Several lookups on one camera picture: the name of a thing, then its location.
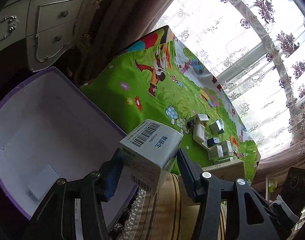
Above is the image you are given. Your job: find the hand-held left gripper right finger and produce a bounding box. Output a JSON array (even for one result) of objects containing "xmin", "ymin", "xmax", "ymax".
[{"xmin": 176, "ymin": 148, "xmax": 280, "ymax": 240}]

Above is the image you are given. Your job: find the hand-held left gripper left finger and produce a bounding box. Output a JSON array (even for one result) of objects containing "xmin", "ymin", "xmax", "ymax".
[{"xmin": 25, "ymin": 149, "xmax": 125, "ymax": 240}]

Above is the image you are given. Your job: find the white medicine box blue print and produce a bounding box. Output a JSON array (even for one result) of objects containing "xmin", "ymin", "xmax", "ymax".
[{"xmin": 119, "ymin": 119, "xmax": 183, "ymax": 195}]

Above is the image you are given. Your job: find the white plug adapter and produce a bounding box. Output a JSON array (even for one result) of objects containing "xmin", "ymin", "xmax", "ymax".
[{"xmin": 192, "ymin": 127, "xmax": 206, "ymax": 142}]

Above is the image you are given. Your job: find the white box with barcode label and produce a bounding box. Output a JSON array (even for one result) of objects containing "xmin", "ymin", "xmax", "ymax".
[{"xmin": 194, "ymin": 113, "xmax": 209, "ymax": 123}]

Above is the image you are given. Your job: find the purple cardboard box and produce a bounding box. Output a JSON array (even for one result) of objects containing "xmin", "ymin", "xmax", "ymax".
[{"xmin": 0, "ymin": 66, "xmax": 140, "ymax": 221}]

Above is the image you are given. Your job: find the beige cardboard box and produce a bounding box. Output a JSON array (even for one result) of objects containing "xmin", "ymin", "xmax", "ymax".
[{"xmin": 202, "ymin": 158, "xmax": 245, "ymax": 181}]

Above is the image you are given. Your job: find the pale green white box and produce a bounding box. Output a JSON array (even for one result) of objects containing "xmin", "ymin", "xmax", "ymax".
[{"xmin": 207, "ymin": 140, "xmax": 233, "ymax": 160}]

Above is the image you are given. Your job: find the beige striped towel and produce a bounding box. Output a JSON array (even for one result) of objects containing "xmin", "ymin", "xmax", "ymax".
[{"xmin": 117, "ymin": 172, "xmax": 228, "ymax": 240}]

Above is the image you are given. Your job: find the grey white small box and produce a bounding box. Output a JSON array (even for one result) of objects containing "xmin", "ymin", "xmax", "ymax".
[{"xmin": 209, "ymin": 119, "xmax": 224, "ymax": 134}]

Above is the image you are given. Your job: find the green cartoon printed cloth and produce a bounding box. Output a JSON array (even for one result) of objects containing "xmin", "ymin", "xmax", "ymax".
[{"xmin": 79, "ymin": 25, "xmax": 261, "ymax": 183}]

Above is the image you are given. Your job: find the floral lace curtain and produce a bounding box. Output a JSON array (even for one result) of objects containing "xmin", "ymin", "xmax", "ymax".
[{"xmin": 155, "ymin": 0, "xmax": 305, "ymax": 187}]

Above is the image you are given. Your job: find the cream ornate dresser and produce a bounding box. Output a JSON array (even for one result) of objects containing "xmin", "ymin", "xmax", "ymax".
[{"xmin": 0, "ymin": 0, "xmax": 116, "ymax": 72}]

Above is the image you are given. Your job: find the brown curtain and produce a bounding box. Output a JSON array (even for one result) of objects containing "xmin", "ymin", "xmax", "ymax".
[{"xmin": 75, "ymin": 0, "xmax": 193, "ymax": 85}]

